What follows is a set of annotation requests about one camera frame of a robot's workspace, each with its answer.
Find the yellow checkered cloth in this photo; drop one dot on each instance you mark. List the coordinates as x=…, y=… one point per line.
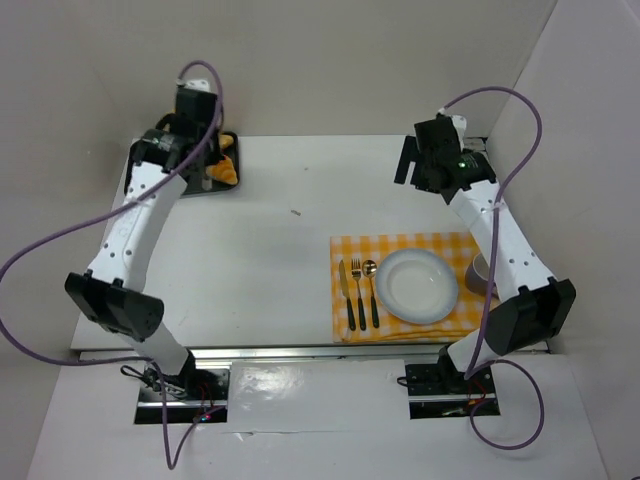
x=457, y=249

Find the black handled fork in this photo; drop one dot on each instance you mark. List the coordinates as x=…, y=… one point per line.
x=356, y=273

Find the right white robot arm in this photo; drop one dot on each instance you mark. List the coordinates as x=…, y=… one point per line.
x=533, y=303

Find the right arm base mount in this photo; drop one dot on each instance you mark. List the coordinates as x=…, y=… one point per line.
x=431, y=397

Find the white plate blue rim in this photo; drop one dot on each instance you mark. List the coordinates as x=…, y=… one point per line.
x=416, y=286

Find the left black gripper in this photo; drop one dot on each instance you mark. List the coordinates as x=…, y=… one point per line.
x=201, y=163

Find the black handled knife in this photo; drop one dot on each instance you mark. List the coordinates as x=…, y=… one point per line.
x=346, y=294

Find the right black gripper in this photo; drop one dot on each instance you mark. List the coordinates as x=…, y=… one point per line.
x=417, y=167

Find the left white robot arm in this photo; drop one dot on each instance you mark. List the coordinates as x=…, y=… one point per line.
x=162, y=164

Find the oval bread roll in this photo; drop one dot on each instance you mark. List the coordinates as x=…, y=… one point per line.
x=225, y=141

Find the striped croissant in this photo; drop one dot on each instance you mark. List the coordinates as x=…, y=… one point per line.
x=223, y=171

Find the black baking tray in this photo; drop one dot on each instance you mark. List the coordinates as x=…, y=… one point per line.
x=194, y=187

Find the front aluminium rail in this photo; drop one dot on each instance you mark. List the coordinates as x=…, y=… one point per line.
x=274, y=353

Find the black handled spoon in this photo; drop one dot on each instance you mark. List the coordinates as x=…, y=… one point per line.
x=369, y=269

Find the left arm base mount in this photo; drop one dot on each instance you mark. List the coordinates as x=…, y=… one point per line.
x=206, y=403

